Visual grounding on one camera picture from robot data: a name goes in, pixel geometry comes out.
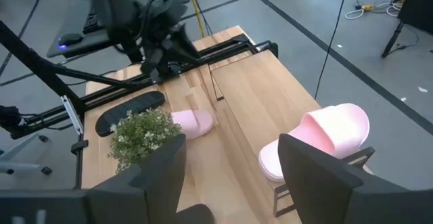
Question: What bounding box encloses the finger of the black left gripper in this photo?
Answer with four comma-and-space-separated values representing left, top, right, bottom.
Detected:
168, 24, 200, 66
140, 49, 163, 76

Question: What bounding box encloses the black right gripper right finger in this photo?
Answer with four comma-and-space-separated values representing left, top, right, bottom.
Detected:
277, 133, 365, 224

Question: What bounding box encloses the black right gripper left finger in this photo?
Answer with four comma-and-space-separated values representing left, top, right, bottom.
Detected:
86, 134, 187, 224

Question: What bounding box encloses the black rubber slide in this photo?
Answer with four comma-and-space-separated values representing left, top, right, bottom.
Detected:
95, 91, 166, 137

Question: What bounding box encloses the pink rubber slide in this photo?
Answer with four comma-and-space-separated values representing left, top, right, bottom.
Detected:
258, 103, 370, 183
170, 109, 214, 140

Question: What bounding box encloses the green plant in black pot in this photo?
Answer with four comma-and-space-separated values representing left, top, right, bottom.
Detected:
107, 107, 183, 175

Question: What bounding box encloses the black keyboard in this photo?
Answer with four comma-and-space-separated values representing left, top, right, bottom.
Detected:
82, 11, 104, 35

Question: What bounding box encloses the black computer mouse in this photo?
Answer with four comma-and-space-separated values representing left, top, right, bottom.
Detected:
58, 32, 84, 51

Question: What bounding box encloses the black desk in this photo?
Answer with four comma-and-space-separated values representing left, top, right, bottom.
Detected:
46, 0, 190, 59

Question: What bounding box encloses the black plastic pot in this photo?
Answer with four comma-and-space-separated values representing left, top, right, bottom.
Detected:
208, 49, 376, 224

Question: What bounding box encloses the grey foot with casters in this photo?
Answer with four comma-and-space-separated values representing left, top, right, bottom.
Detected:
0, 133, 54, 177

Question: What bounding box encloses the black tripod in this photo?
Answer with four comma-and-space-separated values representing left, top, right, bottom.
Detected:
381, 20, 420, 59

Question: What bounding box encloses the black case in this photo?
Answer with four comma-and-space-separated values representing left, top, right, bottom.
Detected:
396, 0, 433, 35

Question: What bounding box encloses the black table clamp bracket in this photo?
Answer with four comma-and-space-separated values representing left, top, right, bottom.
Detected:
70, 139, 89, 156

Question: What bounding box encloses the silver metal bracket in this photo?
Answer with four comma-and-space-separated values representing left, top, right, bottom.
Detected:
60, 95, 85, 136

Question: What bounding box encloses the long black floor cable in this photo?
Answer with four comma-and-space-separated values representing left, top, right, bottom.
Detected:
313, 0, 352, 100

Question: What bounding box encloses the white cable with yellow plug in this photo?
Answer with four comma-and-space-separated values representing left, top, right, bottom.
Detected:
344, 1, 405, 20

